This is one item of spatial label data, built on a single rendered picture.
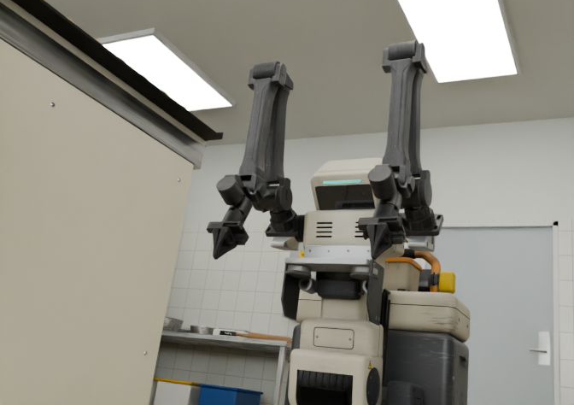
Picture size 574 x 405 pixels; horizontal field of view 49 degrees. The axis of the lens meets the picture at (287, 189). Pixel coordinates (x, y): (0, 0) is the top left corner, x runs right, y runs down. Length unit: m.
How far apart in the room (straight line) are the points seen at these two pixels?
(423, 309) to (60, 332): 1.27
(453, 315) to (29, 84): 1.42
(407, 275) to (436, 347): 0.26
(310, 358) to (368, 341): 0.16
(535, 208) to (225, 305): 3.00
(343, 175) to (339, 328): 0.43
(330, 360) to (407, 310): 0.37
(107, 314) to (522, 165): 4.92
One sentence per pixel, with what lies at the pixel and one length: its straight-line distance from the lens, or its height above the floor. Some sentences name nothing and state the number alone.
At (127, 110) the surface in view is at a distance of 1.09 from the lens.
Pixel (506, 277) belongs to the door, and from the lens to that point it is 5.44.
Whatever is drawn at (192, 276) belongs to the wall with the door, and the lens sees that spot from 6.57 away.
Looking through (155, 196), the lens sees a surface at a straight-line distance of 1.11.
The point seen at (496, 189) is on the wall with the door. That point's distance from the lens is 5.64.
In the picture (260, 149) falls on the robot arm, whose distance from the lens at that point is 1.81.
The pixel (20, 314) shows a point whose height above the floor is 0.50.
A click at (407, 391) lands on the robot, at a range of 1.81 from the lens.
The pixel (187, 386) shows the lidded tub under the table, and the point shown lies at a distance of 5.60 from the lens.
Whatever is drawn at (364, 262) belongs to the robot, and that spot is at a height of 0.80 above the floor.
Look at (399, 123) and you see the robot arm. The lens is 1.64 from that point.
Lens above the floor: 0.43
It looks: 19 degrees up
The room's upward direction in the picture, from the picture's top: 8 degrees clockwise
